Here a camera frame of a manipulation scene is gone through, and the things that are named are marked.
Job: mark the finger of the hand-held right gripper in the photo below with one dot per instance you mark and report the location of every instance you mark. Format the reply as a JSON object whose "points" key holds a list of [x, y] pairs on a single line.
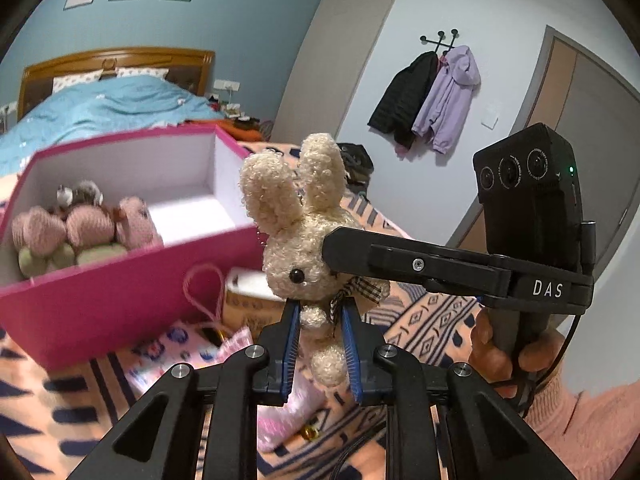
{"points": [[400, 257]]}

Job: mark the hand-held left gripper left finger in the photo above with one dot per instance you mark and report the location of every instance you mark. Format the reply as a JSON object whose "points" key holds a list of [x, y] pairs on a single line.
{"points": [[292, 350]]}

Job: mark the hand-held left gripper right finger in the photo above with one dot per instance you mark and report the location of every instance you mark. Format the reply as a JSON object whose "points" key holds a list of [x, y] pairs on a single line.
{"points": [[350, 350]]}

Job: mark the pink plastic packet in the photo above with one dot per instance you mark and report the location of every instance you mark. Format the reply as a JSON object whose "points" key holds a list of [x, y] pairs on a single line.
{"points": [[295, 410]]}

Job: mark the small yellow carton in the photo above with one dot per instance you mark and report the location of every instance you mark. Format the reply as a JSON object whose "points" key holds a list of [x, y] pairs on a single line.
{"points": [[245, 305]]}

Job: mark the cream bunny plush toy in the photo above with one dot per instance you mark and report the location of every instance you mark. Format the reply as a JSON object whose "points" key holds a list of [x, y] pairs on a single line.
{"points": [[285, 260]]}

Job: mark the floral tissue pack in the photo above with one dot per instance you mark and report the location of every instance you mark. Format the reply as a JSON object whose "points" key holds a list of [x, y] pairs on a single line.
{"points": [[170, 345]]}

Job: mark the pink storage box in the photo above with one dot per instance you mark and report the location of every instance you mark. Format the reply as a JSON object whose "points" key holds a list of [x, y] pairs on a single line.
{"points": [[100, 305]]}

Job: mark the green plush toy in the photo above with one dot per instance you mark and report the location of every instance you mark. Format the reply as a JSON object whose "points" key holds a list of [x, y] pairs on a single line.
{"points": [[95, 255]]}

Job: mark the pink knitted plush toy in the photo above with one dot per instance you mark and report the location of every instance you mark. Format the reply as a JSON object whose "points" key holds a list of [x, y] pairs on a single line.
{"points": [[85, 227]]}

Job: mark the person's right forearm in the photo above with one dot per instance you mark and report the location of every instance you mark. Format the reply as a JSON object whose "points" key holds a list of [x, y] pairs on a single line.
{"points": [[590, 425]]}

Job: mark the person's right hand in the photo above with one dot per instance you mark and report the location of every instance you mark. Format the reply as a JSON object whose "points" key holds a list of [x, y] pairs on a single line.
{"points": [[487, 350]]}

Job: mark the orange patterned blanket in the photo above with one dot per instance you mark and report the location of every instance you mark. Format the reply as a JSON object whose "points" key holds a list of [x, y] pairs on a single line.
{"points": [[430, 325]]}

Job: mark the small gold bell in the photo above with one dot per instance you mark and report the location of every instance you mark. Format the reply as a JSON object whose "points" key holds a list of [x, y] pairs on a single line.
{"points": [[312, 432]]}

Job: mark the dark camouflage bag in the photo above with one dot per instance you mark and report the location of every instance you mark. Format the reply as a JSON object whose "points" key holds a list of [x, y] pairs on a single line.
{"points": [[356, 165]]}

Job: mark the grey door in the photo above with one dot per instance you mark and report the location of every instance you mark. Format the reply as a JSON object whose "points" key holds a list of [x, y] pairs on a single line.
{"points": [[600, 100]]}

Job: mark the purple hoodie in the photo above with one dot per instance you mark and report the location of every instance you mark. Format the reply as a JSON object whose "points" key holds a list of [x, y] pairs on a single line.
{"points": [[450, 95]]}

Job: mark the black quilted jacket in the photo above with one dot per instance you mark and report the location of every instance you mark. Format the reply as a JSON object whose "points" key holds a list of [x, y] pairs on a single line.
{"points": [[405, 100]]}

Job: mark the black coat hooks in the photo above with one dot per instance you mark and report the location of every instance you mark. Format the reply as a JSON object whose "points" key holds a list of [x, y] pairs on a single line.
{"points": [[440, 40]]}

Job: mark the orange cloth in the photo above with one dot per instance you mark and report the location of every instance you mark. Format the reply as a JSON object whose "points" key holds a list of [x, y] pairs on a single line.
{"points": [[240, 131]]}

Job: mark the cluttered wooden nightstand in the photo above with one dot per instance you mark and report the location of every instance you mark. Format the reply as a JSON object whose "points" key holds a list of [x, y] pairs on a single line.
{"points": [[232, 110]]}

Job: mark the white patterned pillow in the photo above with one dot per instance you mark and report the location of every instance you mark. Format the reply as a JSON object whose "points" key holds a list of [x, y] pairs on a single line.
{"points": [[75, 81], [142, 73]]}

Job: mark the blue duvet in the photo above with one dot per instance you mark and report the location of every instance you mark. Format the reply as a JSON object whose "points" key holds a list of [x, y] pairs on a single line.
{"points": [[100, 100]]}

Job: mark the wooden headboard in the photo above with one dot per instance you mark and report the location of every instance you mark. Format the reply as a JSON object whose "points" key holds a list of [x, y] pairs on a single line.
{"points": [[150, 57]]}

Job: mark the white wall switch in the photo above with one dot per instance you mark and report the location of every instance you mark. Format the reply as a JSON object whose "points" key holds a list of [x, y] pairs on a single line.
{"points": [[491, 115]]}

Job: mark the beige wall cabinet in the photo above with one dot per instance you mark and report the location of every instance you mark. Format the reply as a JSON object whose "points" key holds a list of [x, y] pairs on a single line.
{"points": [[340, 55]]}

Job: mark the white wall socket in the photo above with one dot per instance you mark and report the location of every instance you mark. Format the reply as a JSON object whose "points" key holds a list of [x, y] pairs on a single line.
{"points": [[9, 107], [226, 85]]}

